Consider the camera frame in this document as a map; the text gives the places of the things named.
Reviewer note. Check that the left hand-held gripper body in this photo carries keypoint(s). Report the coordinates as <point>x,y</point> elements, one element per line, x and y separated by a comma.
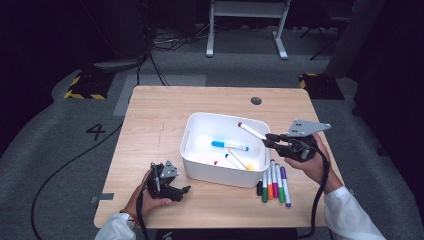
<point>163,185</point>

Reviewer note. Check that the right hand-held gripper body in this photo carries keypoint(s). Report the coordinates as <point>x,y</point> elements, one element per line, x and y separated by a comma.
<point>300,150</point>

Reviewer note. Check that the yellow capped marker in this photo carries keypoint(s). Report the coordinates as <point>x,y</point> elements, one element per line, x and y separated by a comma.
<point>249,166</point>

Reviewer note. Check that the thick light blue capped marker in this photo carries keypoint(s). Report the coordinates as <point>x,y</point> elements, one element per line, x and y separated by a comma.
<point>230,145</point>

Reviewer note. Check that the purple capped marker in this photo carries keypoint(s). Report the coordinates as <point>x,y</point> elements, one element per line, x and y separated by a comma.
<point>286,196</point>

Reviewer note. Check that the light green capped marker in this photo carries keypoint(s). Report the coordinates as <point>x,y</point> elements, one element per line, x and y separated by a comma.
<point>281,195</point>

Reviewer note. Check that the white plastic bin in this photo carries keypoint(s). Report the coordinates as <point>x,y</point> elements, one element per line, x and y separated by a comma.
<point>210,128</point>

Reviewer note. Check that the person's left hand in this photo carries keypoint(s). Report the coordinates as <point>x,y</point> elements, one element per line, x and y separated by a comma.
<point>146,204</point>

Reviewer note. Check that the person's right hand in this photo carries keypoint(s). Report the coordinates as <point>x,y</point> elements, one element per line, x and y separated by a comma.
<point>321,170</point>

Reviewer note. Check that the round grey table grommet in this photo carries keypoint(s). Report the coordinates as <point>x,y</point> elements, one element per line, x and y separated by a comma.
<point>256,100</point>

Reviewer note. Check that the black marker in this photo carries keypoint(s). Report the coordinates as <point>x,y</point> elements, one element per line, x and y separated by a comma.
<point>259,188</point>

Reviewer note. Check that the dark green capped marker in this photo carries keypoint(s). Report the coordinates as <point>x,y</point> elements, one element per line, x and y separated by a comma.
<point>264,196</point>

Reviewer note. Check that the grey tape strip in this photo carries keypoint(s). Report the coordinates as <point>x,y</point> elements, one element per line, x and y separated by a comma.
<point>106,196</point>
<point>351,192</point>

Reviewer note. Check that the black yellow striped floor plate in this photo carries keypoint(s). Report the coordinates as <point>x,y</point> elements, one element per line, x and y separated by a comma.
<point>321,88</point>
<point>90,85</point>

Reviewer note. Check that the black tripod stand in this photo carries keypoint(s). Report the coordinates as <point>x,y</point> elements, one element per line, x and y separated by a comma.
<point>320,53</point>

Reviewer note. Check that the grey curtain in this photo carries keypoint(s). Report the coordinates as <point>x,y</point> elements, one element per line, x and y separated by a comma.
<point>353,40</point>

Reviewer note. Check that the round metal stand base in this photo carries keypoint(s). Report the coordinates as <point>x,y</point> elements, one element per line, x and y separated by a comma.
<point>116,65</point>

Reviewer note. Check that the dark equipment stand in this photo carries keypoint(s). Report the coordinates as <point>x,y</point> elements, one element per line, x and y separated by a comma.
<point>126,26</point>

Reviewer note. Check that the white desk frame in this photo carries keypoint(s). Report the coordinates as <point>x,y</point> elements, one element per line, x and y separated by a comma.
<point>246,11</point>

